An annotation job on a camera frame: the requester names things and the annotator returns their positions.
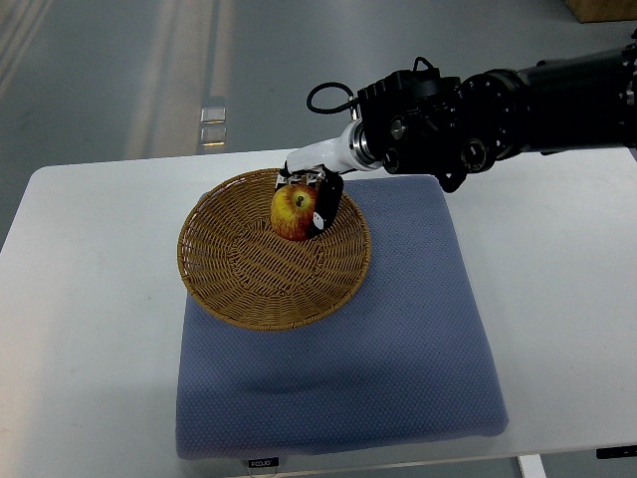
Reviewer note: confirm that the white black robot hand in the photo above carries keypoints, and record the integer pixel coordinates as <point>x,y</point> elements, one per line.
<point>322,166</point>

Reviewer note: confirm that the red yellow apple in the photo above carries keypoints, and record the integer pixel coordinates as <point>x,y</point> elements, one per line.
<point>292,211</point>

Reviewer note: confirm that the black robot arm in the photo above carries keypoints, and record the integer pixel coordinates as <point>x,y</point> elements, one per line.
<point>419,122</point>

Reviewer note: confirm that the woven wicker basket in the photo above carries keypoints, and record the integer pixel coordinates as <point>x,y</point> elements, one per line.
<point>238,270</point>

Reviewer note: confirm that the metal floor plate lower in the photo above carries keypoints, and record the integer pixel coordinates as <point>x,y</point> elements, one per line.
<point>213,135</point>

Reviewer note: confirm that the metal floor plate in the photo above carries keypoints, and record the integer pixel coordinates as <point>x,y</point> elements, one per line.
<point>212,115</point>
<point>213,135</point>

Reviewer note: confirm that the metal floor plate upper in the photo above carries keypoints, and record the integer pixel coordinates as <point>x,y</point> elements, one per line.
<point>212,115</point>

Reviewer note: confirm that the blue grey cushion mat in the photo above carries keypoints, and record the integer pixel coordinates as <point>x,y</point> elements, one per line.
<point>405,360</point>

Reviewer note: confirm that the black label tag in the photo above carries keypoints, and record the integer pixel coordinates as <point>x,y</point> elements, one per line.
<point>272,462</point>

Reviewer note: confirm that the cardboard box corner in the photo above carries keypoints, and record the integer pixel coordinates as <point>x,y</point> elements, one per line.
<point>596,11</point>

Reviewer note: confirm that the white table leg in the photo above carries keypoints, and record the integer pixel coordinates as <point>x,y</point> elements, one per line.
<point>531,466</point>

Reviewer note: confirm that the black table control panel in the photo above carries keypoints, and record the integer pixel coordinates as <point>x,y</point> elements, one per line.
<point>616,452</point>

